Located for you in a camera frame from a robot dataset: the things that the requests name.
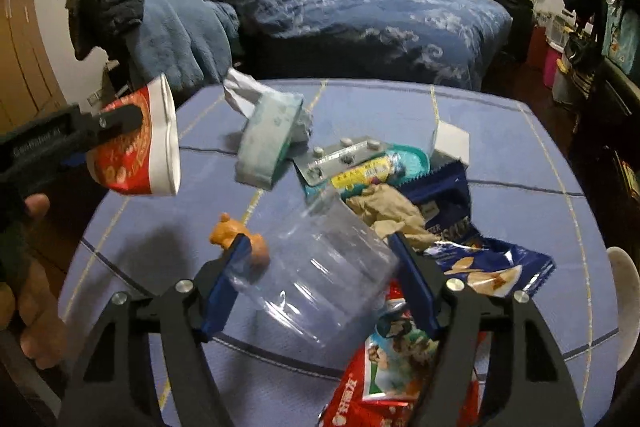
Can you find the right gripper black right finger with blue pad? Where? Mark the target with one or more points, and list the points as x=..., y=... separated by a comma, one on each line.
x=527, y=383

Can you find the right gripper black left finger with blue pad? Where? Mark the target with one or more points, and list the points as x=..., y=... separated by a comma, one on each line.
x=112, y=382

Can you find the red white paper cup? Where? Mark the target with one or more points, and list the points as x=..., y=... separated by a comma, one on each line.
x=145, y=161

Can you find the orange bear toy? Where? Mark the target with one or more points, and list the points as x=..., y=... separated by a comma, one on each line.
x=227, y=230

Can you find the clear plastic bottle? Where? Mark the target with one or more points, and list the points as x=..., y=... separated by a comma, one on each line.
x=325, y=275

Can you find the white pink trash bin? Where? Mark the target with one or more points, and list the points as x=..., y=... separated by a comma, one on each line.
x=627, y=289

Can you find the person's left hand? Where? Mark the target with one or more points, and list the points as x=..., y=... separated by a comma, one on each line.
x=26, y=292

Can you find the wooden wardrobe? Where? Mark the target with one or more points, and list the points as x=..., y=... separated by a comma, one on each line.
x=28, y=87

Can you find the blue snack wrapper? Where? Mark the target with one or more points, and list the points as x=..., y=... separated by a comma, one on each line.
x=491, y=267

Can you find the red snack wrapper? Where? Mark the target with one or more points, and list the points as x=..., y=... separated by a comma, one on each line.
x=385, y=376

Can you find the light blue fleece blanket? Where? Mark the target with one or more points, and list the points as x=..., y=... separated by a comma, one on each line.
x=190, y=42

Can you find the blue checked tablecloth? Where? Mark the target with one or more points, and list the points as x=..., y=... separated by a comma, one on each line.
x=522, y=191

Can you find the crumpled white paper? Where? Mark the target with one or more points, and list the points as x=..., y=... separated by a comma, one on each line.
x=243, y=92

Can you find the crumpled beige tissue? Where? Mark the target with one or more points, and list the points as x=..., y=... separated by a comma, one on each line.
x=386, y=212

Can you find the small white box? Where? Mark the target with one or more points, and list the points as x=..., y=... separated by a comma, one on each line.
x=449, y=143

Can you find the teal yellow labelled tube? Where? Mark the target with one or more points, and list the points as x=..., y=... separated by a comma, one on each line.
x=397, y=165

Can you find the dark wooden cabinet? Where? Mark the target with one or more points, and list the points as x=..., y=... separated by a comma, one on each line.
x=605, y=156

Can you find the silver pill blister pack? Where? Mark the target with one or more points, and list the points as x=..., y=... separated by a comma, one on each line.
x=321, y=163

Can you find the blue patterned duvet bed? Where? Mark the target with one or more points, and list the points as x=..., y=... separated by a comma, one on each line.
x=447, y=42

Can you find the black suitcase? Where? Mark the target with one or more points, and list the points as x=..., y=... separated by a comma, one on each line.
x=521, y=31

